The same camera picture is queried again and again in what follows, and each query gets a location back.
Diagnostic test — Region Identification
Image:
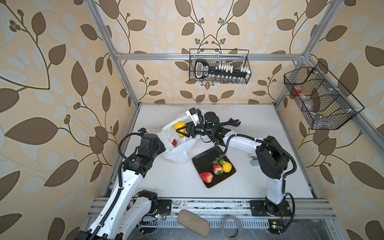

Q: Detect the black wire basket wall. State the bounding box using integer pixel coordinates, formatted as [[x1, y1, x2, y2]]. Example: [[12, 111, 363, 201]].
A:
[[284, 62, 365, 130], [189, 48, 252, 85]]

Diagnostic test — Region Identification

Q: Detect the black adjustable wrench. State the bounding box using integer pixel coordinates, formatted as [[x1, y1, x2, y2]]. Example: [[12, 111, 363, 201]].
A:
[[220, 118, 241, 127]]

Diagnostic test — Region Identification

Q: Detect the black wire basket right wall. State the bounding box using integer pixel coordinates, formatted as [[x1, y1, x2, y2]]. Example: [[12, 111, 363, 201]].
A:
[[284, 62, 365, 130]]

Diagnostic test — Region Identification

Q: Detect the grey tape roll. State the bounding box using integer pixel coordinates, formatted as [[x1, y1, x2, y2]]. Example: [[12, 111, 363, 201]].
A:
[[221, 216, 244, 240]]

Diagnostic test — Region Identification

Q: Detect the black wire basket back wall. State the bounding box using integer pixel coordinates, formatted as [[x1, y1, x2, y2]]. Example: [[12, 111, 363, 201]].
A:
[[189, 48, 252, 85]]

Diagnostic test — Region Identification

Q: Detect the small yellow fake lemon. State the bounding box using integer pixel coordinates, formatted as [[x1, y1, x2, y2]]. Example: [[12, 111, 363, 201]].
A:
[[222, 161, 233, 173]]

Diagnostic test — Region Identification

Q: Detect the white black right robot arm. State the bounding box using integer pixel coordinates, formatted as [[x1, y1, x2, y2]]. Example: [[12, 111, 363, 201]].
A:
[[175, 108, 297, 216]]

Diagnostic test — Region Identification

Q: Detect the green leafy sprig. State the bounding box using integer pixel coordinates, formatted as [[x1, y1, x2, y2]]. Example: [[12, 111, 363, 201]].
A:
[[213, 155, 225, 165]]

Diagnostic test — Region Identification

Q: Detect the black square plate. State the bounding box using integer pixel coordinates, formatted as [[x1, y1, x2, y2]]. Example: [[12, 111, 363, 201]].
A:
[[192, 148, 237, 189]]

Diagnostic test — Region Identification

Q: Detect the white plastic bag lemon print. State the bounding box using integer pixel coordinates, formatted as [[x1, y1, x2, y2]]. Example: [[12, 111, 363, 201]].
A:
[[158, 113, 196, 164]]

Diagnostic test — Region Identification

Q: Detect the black socket set holder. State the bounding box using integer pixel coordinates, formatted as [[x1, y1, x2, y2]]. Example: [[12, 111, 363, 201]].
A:
[[193, 59, 251, 81]]

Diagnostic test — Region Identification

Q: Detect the yellow fake pear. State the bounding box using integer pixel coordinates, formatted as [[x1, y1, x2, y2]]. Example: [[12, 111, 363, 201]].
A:
[[174, 122, 186, 131]]

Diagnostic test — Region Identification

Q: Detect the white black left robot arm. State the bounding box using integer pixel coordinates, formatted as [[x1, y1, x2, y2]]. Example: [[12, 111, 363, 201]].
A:
[[75, 128, 166, 240]]

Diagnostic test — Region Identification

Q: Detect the clear bottle red cap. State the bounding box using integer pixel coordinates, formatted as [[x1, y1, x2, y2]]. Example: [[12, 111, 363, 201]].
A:
[[293, 86, 315, 115]]

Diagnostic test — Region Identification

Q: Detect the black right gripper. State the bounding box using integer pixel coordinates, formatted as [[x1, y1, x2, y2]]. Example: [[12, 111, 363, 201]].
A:
[[176, 120, 214, 139]]

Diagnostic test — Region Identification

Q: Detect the beige sponge block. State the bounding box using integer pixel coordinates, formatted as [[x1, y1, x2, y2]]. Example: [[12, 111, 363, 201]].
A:
[[177, 210, 211, 238]]

